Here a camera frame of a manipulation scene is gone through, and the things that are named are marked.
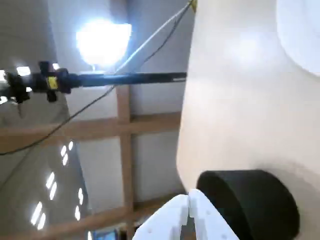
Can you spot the black plastic cup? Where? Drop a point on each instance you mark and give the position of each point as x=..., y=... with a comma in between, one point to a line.
x=262, y=200

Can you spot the blue computer screen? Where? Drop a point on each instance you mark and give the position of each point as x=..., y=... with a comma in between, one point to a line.
x=105, y=235

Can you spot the yellow clip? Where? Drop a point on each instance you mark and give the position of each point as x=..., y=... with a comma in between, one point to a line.
x=193, y=6

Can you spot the white paper plate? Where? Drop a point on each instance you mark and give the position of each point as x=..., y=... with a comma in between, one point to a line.
x=305, y=30

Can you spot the black camera boom pole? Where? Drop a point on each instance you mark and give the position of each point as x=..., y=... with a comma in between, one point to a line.
x=125, y=78

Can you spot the white rod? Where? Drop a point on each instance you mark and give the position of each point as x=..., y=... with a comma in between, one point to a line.
x=150, y=41

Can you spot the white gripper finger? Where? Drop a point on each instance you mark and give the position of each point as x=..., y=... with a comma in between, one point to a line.
x=165, y=220
x=210, y=222

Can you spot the bright lamp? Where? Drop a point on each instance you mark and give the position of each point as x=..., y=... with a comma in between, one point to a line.
x=102, y=42

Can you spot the wooden partition frame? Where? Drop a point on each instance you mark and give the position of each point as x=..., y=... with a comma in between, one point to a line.
x=123, y=150

